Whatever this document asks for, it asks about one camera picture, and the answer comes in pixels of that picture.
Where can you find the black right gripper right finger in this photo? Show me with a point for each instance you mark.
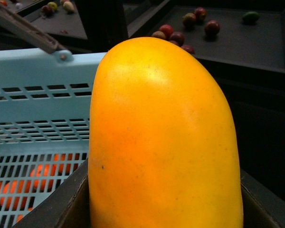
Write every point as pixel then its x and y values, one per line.
pixel 262 208

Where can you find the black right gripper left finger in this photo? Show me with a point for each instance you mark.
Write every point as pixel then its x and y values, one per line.
pixel 66 207

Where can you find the light blue plastic basket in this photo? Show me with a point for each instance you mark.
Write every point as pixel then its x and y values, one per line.
pixel 44 110

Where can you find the yellow mango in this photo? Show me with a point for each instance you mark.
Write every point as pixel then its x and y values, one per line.
pixel 163 148

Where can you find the brown basket handle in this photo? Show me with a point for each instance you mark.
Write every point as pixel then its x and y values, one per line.
pixel 23 29

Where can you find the green avocado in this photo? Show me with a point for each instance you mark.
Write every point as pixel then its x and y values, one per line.
pixel 250 17

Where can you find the orange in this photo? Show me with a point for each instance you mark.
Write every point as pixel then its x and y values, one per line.
pixel 20 194
pixel 44 170

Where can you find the black upper display tray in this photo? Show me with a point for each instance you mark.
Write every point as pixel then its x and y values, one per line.
pixel 260 44

